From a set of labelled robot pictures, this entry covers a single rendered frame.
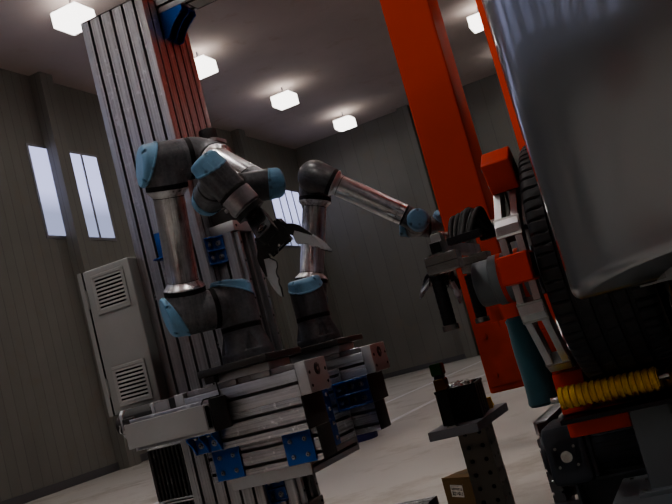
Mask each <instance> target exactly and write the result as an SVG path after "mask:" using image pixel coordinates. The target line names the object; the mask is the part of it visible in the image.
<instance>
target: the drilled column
mask: <svg viewBox="0 0 672 504"><path fill-rule="evenodd" d="M458 438H459V441H460V445H461V448H462V452H463V456H464V459H465V463H466V467H467V470H468V474H469V477H470V481H471V485H472V488H473V492H474V495H475V499H476V503H477V504H515V502H514V499H513V495H512V492H511V488H510V485H509V481H508V478H507V474H506V471H505V467H504V463H503V460H502V456H501V453H500V449H499V446H498V442H497V439H496V435H495V432H494V428H493V425H492V422H491V423H490V424H489V425H487V426H486V427H484V428H483V429H482V430H480V431H479V432H475V433H470V434H466V435H461V436H458Z"/></svg>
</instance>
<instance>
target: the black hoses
mask: <svg viewBox="0 0 672 504"><path fill-rule="evenodd" d="M478 237H480V240H481V241H484V240H487V239H491V238H494V237H496V233H495V228H494V226H493V225H492V224H491V222H490V220H489V218H488V216H487V213H486V211H485V210H484V208H483V207H482V206H477V207H475V208H471V207H467V208H465V209H464V210H463V211H461V212H460V213H457V214H456V215H453V216H451V217H450V219H449V222H448V238H446V240H447V244H448V246H452V245H456V244H459V243H462V242H465V241H469V240H472V239H475V238H478Z"/></svg>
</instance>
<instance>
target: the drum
mask: <svg viewBox="0 0 672 504"><path fill-rule="evenodd" d="M502 256H503V255H502V252H501V253H498V254H495V255H491V256H488V257H487V259H485V260H482V261H479V262H475V263H473V264H472V265H471V279H472V283H473V287H474V290H475V293H476V295H477V298H478V300H479V301H480V303H481V304H482V306H484V307H489V306H493V305H497V304H501V305H505V304H509V303H513V302H516V299H515V296H514V292H513V289H512V286H507V287H504V286H503V283H502V280H501V276H500V273H499V269H498V266H497V262H496V259H497V258H499V257H502ZM538 280H539V283H540V286H541V290H542V293H543V294H545V293H547V292H546V289H545V286H544V283H543V280H542V277H541V274H540V278H539V279H538ZM522 286H523V289H524V292H525V296H526V297H530V296H532V293H531V289H530V286H529V283H528V282H525V283H522Z"/></svg>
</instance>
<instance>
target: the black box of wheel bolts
mask: <svg viewBox="0 0 672 504"><path fill-rule="evenodd" d="M449 386H450V388H449V393H450V396H451V400H452V403H453V407H454V411H455V414H456V418H457V421H458V423H461V422H465V421H469V420H473V419H477V418H482V417H484V415H485V414H486V413H487V412H488V411H489V405H488V401H487V398H486V394H485V391H484V387H483V384H482V378H481V377H479V378H475V379H471V380H468V379H466V380H461V381H458V380H457V381H456V382H451V383H450V384H449ZM434 395H435V396H436V400H437V404H438V407H439V411H440V415H441V418H442V422H443V426H447V424H446V420H445V416H444V413H443V409H442V405H441V402H440V398H439V395H438V392H434Z"/></svg>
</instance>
